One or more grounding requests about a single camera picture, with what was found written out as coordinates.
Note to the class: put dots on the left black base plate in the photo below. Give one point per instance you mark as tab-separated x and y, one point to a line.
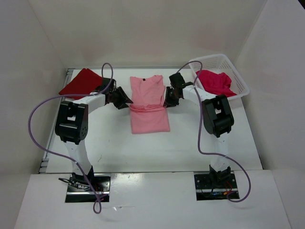
80	192

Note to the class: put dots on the white plastic basket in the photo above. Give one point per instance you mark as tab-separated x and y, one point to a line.
219	63

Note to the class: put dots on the dark red t-shirt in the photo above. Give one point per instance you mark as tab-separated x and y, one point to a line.
85	82

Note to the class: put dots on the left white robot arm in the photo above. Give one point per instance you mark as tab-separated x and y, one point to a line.
73	122

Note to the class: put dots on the light pink t-shirt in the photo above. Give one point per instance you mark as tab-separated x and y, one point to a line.
147	112

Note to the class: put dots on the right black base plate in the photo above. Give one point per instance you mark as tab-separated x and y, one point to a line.
206	189

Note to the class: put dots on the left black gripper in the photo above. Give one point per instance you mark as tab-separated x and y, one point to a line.
119	97

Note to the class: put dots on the magenta t-shirt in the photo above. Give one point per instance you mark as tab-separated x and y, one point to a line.
214	83

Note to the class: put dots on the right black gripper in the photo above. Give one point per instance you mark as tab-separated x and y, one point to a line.
171	94

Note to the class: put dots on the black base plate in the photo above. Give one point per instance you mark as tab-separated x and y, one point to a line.
80	192
206	189

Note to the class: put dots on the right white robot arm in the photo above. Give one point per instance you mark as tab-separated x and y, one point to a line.
217	119

